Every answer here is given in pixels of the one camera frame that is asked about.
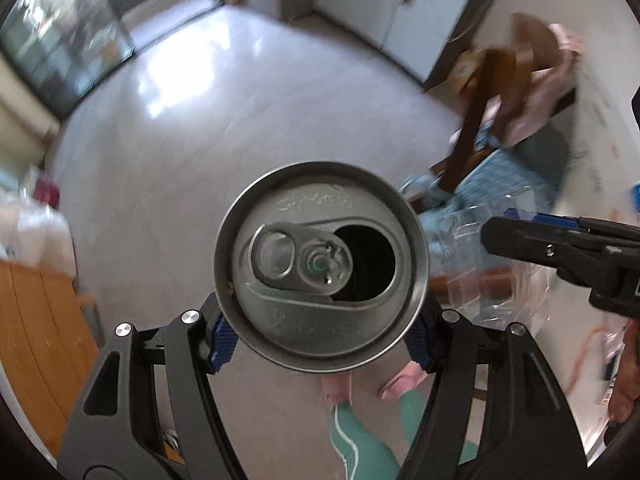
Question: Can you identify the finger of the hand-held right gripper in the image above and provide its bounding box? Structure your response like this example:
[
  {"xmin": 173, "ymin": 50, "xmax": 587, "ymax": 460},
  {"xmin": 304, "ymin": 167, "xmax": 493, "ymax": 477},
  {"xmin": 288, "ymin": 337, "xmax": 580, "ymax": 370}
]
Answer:
[
  {"xmin": 532, "ymin": 212, "xmax": 640, "ymax": 242},
  {"xmin": 481, "ymin": 216, "xmax": 640, "ymax": 318}
]

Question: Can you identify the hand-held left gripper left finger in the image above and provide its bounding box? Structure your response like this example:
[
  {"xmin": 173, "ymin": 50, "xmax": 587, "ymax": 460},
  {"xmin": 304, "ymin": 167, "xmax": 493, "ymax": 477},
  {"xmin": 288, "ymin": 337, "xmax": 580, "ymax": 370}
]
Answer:
[{"xmin": 57, "ymin": 292, "xmax": 248, "ymax": 480}]

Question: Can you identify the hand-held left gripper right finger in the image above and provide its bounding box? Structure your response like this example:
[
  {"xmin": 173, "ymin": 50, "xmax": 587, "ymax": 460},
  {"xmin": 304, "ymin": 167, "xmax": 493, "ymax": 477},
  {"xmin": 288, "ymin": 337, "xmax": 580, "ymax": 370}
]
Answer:
[{"xmin": 397, "ymin": 295, "xmax": 588, "ymax": 480}]

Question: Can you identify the clear plastic container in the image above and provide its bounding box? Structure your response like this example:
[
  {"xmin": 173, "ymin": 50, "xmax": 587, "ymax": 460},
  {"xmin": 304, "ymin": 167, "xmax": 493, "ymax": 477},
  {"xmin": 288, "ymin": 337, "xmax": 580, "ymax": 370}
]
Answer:
[{"xmin": 424, "ymin": 189, "xmax": 553, "ymax": 333}]

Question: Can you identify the silver drink can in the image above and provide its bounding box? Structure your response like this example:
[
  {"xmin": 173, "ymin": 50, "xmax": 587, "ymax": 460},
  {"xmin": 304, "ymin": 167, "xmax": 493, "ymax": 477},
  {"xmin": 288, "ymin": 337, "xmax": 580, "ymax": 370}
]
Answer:
[{"xmin": 214, "ymin": 161, "xmax": 431, "ymax": 374}]

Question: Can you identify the person's right hand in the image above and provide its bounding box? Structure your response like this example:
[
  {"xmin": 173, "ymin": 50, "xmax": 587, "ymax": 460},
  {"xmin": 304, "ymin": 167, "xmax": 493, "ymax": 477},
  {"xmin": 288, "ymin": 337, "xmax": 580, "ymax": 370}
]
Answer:
[{"xmin": 610, "ymin": 320, "xmax": 640, "ymax": 425}]

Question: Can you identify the pink right slipper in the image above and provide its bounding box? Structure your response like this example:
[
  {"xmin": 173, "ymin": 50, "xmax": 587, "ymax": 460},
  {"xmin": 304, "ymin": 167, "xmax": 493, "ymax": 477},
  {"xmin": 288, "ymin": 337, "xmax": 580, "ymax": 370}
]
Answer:
[{"xmin": 379, "ymin": 362, "xmax": 427, "ymax": 401}]

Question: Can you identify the pink slipper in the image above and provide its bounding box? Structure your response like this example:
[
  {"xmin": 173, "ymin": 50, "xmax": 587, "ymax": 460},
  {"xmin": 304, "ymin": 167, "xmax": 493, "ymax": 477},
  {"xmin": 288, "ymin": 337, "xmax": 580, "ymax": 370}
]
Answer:
[
  {"xmin": 379, "ymin": 362, "xmax": 427, "ymax": 401},
  {"xmin": 320, "ymin": 374, "xmax": 354, "ymax": 407}
]

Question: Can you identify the blue cloth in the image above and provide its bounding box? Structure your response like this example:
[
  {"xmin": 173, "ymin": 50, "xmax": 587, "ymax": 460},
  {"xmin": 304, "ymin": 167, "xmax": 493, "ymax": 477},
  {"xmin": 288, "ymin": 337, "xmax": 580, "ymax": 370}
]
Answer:
[{"xmin": 402, "ymin": 127, "xmax": 561, "ymax": 261}]

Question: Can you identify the dark grey cushion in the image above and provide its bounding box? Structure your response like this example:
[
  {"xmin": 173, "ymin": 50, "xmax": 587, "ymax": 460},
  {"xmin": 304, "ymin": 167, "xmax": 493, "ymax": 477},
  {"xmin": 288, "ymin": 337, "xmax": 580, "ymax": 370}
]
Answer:
[{"xmin": 512, "ymin": 122, "xmax": 572, "ymax": 188}]

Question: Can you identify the person's right leg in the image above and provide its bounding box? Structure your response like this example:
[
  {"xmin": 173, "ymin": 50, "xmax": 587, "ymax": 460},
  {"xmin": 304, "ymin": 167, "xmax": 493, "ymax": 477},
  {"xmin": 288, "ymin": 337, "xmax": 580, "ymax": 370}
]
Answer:
[{"xmin": 399, "ymin": 389, "xmax": 482, "ymax": 467}]

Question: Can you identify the person's leg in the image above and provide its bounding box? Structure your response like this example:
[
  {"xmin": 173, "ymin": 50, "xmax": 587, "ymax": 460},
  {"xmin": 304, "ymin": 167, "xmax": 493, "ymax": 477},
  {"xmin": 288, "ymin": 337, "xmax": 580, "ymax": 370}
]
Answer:
[
  {"xmin": 399, "ymin": 389, "xmax": 482, "ymax": 467},
  {"xmin": 327, "ymin": 400, "xmax": 401, "ymax": 480}
]

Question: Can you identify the pink left slipper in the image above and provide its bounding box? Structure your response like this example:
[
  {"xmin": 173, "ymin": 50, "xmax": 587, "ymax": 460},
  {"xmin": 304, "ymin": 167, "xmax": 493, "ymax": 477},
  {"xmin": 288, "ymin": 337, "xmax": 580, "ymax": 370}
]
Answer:
[{"xmin": 320, "ymin": 374, "xmax": 354, "ymax": 407}]

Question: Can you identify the person's left leg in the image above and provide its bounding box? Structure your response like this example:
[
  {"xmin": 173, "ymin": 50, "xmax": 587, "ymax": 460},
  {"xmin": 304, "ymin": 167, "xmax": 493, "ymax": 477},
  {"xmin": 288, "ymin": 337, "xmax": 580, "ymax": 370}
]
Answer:
[{"xmin": 327, "ymin": 400, "xmax": 401, "ymax": 480}]

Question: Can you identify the pink cloth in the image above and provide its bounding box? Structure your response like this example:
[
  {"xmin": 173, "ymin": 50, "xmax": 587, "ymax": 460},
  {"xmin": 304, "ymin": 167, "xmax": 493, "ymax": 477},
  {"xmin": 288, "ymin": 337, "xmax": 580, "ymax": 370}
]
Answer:
[{"xmin": 482, "ymin": 22, "xmax": 587, "ymax": 147}]

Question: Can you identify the cardboard box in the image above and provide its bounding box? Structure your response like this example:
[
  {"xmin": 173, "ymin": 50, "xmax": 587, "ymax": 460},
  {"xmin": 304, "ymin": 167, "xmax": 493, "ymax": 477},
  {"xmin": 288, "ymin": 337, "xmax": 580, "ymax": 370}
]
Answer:
[{"xmin": 446, "ymin": 49, "xmax": 485, "ymax": 97}]

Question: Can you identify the orange wooden cabinet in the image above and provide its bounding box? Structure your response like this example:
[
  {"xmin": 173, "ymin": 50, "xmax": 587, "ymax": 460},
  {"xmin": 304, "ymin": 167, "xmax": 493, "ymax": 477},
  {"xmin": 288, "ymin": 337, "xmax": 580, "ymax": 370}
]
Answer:
[{"xmin": 0, "ymin": 259, "xmax": 101, "ymax": 461}]

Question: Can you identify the white plastic bag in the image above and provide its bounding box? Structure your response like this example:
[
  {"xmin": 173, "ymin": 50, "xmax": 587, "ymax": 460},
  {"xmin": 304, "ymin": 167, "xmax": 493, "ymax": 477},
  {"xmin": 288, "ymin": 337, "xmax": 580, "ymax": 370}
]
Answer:
[{"xmin": 0, "ymin": 172, "xmax": 77, "ymax": 283}]

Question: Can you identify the glass sliding door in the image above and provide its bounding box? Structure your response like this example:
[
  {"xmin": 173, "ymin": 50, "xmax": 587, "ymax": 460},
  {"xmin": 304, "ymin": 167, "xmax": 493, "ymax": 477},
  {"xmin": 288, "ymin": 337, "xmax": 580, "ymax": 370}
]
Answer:
[{"xmin": 0, "ymin": 0, "xmax": 137, "ymax": 118}]

